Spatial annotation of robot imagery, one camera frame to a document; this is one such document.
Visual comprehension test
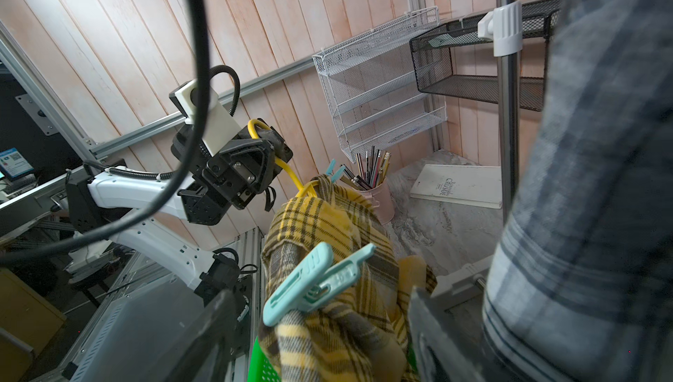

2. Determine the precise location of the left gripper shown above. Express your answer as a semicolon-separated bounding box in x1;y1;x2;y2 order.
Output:
177;127;293;226

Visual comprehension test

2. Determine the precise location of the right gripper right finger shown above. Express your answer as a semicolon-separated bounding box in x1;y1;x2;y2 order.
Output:
408;287;494;381

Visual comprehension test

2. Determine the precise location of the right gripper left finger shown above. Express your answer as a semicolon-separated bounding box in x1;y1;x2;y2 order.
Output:
140;290;238;381

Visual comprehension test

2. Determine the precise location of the yellow plastic hanger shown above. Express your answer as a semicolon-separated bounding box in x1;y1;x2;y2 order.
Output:
247;119;317;197

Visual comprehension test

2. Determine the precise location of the teal clothespin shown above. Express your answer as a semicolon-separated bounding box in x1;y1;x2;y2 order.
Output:
262;242;377;327
325;159;346;183

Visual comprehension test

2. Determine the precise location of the yellow plaid shirt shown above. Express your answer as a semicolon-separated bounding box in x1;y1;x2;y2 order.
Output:
258;175;436;381

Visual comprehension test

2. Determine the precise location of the teal clothespin front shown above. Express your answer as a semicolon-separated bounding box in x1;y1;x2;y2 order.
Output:
262;242;377;327

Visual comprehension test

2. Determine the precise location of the green plastic basket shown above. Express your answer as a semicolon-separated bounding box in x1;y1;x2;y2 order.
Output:
247;338;281;382

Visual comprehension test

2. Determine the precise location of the pink pencil cup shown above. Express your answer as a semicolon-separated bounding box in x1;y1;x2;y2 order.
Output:
340;145;394;224

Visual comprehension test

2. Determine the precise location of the grey plaid shirt left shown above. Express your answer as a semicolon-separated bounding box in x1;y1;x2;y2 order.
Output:
483;0;672;381

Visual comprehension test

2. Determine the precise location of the black mesh shelf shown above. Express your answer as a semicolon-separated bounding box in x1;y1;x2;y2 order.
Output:
409;0;562;112

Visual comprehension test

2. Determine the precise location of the metal clothes rack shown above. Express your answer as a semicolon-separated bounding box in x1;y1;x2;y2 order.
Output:
432;0;522;310

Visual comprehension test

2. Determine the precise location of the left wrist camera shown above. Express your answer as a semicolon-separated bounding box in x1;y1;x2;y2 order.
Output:
168;78;243;156

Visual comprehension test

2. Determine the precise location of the white wire shelf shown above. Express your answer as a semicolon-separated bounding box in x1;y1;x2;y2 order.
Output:
313;7;446;161

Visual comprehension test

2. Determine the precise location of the black corrugated cable hose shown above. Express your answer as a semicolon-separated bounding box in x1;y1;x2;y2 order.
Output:
0;0;211;267

